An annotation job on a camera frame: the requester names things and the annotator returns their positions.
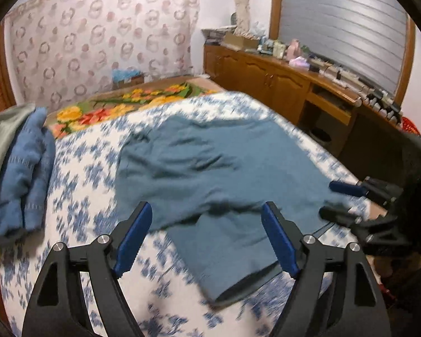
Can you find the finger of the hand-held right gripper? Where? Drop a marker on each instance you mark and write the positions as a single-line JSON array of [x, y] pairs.
[[336, 214], [345, 187]]

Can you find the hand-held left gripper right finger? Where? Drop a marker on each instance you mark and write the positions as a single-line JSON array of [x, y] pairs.
[[280, 238]]

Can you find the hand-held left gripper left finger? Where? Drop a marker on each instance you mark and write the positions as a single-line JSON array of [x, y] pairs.
[[135, 238]]

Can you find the teal blue sweater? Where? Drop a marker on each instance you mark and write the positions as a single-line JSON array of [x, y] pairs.
[[214, 168]]

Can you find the black stool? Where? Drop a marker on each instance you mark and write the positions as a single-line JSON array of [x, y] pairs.
[[320, 135]]

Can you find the red plastic basket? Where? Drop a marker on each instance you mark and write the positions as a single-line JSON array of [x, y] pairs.
[[409, 125]]

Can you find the blue floral bedsheet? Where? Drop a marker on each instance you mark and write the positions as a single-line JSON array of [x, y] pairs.
[[84, 168]]

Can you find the folded blue garment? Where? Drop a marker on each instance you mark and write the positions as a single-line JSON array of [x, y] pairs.
[[24, 168]]

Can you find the yellow red flower blanket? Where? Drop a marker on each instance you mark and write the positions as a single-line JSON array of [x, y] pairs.
[[101, 110]]

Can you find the pale purple cloth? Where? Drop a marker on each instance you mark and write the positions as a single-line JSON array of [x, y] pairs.
[[299, 62]]

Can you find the wooden sideboard cabinet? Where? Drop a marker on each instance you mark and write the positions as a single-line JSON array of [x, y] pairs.
[[266, 77]]

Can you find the cluster of toiletry bottles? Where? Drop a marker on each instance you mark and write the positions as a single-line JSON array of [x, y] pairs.
[[272, 46]]

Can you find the blue plastic bag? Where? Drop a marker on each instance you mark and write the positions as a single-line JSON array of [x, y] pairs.
[[126, 73]]

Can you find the folded grey-green garment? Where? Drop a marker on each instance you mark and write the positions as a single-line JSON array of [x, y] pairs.
[[3, 137]]

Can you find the grey window blind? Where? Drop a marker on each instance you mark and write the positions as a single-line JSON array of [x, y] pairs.
[[343, 21]]

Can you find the open cardboard box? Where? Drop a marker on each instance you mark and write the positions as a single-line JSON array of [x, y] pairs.
[[238, 40]]

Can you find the pile of papers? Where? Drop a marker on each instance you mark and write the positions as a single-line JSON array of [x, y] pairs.
[[214, 35]]

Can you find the pale hanging curtain strip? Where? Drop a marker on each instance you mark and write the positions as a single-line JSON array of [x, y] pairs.
[[241, 3]]

